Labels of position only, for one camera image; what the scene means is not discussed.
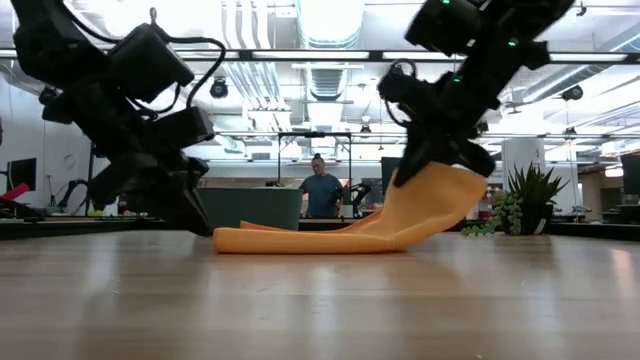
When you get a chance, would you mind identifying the blue-grey plastic bin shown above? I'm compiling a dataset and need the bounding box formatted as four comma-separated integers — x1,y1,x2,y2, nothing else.
198,186,304,231

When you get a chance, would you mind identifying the black computer monitor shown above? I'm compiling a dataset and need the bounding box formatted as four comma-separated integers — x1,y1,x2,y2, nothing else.
7,157,37,192
621,152,640,196
380,156,401,196

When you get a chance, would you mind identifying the person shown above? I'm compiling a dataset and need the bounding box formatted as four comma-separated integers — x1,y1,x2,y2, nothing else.
298,152,346,219

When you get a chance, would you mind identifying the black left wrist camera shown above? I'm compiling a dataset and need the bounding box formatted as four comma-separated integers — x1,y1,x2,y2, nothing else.
107,22,196,104

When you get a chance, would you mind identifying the black ceiling spotlight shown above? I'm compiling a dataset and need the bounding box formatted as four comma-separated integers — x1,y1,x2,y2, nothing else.
209,77,230,100
560,83,585,102

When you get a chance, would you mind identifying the small green succulent plant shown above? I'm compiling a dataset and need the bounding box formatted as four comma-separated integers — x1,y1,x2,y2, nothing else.
460,161,572,237

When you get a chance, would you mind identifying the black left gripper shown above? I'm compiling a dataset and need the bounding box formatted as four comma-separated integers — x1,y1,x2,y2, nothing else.
42,84,216,236

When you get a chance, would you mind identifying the orange microfiber towel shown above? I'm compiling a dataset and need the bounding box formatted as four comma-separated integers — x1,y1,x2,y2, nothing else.
212,160,489,255

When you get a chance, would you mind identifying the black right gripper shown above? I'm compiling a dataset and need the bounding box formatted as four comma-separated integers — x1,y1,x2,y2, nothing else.
394,89,501,189

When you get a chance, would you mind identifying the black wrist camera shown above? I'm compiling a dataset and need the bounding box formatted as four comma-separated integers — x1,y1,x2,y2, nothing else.
107,22,196,104
377,59,444,129

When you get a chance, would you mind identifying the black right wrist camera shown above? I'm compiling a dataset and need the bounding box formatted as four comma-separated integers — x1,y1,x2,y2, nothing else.
377,59,444,129

